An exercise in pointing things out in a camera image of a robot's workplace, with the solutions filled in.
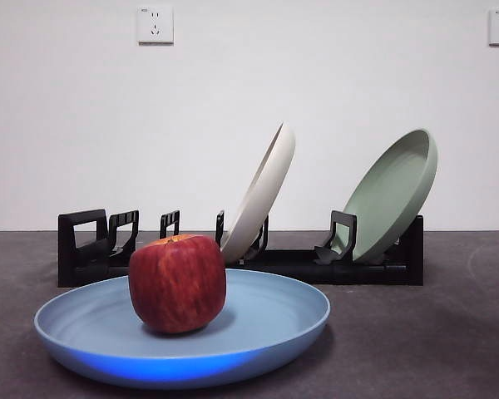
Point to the red apple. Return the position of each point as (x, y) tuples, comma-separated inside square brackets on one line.
[(176, 282)]

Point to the blue plate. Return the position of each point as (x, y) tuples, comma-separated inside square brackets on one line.
[(266, 316)]

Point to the cream white plate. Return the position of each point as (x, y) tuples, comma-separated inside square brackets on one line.
[(266, 187)]

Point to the black plate rack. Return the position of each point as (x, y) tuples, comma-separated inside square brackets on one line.
[(357, 274)]

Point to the pale green plate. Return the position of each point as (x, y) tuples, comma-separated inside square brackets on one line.
[(393, 187)]

